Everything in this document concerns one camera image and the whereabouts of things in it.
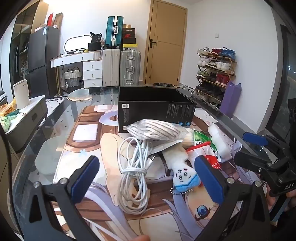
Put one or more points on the wooden shoe rack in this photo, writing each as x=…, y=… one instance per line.
x=227, y=61

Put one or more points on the oval mirror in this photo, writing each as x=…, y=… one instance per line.
x=76, y=42

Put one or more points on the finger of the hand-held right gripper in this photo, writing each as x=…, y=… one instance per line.
x=249, y=160
x=253, y=138

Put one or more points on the dark glass window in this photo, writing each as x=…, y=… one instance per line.
x=283, y=81

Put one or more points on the dark glass wardrobe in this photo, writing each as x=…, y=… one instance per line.
x=20, y=46

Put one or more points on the pile of loose shoes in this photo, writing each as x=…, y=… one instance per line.
x=187, y=88

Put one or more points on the white desk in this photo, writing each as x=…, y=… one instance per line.
x=69, y=60

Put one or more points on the black bag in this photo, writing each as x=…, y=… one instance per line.
x=94, y=41

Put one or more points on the grey and white woven basket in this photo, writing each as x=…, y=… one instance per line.
x=72, y=77

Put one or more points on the black fridge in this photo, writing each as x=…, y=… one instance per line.
x=41, y=58

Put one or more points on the green plastic bag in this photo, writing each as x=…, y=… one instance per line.
x=5, y=122

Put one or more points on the red and white packet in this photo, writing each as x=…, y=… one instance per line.
x=214, y=162

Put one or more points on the flat brown cardboard carton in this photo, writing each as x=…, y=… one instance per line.
x=58, y=20

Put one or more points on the black shoe box red logo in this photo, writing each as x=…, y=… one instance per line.
x=128, y=35

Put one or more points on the group of shoes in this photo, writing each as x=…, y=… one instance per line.
x=214, y=78

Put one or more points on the tan wooden door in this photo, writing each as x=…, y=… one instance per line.
x=165, y=58

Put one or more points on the white electric kettle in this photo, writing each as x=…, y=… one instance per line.
x=20, y=95

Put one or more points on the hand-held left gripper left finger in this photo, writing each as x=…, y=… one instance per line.
x=85, y=178

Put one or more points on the teal suitcase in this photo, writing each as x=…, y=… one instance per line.
x=113, y=32

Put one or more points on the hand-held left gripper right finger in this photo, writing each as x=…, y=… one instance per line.
x=208, y=178

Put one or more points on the white cotton pad pack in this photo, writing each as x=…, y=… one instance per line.
x=219, y=141

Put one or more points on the black cardboard box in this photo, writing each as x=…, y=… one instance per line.
x=152, y=111

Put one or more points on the person's right hand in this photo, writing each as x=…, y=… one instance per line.
x=269, y=197

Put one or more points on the white suitcase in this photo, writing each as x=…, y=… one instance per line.
x=111, y=69

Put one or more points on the black and white patterned rug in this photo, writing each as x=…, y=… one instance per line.
x=55, y=99

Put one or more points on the printed cartoon table mat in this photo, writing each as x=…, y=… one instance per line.
x=106, y=148

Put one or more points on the yellow snack bag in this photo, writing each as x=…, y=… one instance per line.
x=8, y=109

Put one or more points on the beige bundle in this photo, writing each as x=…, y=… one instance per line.
x=186, y=140

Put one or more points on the green and white packet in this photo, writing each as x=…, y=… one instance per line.
x=201, y=139

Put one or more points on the silver suitcase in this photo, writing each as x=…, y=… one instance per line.
x=130, y=67

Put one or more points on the brown cardboard box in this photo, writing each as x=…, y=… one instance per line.
x=127, y=26

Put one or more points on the grey side cabinet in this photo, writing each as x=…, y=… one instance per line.
x=27, y=120

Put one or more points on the white drawer unit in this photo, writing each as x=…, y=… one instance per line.
x=92, y=75

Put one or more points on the purple bag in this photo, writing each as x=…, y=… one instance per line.
x=230, y=99

